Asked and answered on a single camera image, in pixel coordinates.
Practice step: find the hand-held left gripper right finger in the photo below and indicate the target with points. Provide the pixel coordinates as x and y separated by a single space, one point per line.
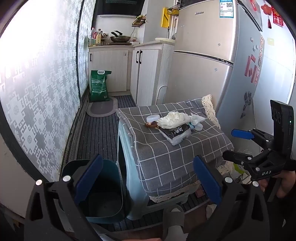
207 180

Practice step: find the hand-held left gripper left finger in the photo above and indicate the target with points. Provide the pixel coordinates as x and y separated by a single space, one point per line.
90 178

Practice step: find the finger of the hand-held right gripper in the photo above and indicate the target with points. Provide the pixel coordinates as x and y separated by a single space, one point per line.
245 158
241 134

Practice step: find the dark green trash bin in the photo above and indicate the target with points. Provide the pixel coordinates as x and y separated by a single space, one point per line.
108 185

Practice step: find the white tissue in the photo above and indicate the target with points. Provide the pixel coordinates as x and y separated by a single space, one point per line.
172 119

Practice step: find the person's right hand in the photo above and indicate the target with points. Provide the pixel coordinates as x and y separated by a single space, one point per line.
285 185

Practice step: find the lime green item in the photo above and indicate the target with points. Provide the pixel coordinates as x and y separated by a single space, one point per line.
241 171

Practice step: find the grey striped floor mat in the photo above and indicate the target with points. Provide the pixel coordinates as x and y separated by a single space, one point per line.
99 134

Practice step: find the grey checked cloth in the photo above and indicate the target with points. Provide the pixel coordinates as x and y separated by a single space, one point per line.
166 153

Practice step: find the light blue plastic stool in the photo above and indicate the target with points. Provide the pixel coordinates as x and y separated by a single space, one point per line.
136 197

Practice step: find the grey slipper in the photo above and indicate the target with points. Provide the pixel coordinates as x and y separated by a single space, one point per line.
173 220

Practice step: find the black and white packet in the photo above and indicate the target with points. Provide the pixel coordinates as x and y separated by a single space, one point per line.
177 135

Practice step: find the red fridge sticker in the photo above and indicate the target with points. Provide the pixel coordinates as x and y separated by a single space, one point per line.
252 69

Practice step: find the grey oval mat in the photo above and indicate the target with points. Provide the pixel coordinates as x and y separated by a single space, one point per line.
101 107

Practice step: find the brown crumpled wrapper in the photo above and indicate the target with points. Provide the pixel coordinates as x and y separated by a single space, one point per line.
151 125

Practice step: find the white plastic bin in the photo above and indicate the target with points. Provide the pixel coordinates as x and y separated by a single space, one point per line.
161 95

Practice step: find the green sack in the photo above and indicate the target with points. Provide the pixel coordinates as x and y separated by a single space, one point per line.
99 88

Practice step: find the patterned frosted sliding door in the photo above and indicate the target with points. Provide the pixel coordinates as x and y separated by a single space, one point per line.
41 92

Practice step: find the silver refrigerator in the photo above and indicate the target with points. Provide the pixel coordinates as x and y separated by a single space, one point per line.
203 34

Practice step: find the white double-door cabinet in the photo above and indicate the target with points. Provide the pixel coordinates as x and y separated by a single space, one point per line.
148 74

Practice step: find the red paper decoration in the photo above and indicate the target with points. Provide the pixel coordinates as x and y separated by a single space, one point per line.
278 17

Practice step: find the red knot ornament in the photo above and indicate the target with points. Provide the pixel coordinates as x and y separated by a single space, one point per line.
267 10

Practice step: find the blue and white fridge label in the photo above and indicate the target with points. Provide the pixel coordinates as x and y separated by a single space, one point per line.
226 9

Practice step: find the clear plastic bottle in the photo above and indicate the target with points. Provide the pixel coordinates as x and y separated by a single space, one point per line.
92 38

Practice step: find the yellow bottle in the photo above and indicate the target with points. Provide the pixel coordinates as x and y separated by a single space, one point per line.
99 38

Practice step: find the black wok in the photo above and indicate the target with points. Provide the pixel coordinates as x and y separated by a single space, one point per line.
120 38

